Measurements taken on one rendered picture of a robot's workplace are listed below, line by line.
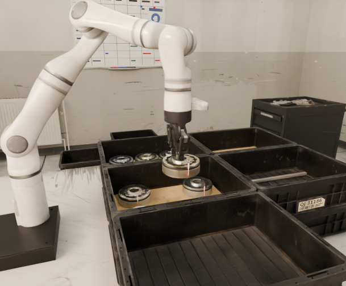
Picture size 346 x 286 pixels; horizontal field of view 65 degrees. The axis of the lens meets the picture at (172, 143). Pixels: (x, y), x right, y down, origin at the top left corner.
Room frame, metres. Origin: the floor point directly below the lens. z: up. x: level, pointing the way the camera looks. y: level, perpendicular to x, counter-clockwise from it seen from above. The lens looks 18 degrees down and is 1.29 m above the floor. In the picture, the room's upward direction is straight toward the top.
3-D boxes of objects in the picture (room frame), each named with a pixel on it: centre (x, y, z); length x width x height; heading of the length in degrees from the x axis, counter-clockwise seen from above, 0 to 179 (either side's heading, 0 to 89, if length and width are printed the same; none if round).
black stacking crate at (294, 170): (0.88, -0.38, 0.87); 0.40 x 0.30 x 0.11; 108
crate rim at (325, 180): (0.88, -0.38, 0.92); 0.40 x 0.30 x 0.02; 108
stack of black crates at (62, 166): (1.86, 0.60, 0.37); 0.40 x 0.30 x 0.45; 108
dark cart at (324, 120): (2.36, -1.08, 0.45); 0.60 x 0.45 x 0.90; 108
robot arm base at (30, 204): (0.81, 0.47, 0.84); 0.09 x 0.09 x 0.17; 7
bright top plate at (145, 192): (0.80, 0.12, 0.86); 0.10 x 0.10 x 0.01
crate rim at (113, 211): (0.76, 0.00, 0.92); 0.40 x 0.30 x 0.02; 108
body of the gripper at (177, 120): (0.73, -0.01, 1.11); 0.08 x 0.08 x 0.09
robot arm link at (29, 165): (0.81, 0.47, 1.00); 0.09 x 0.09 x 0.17; 25
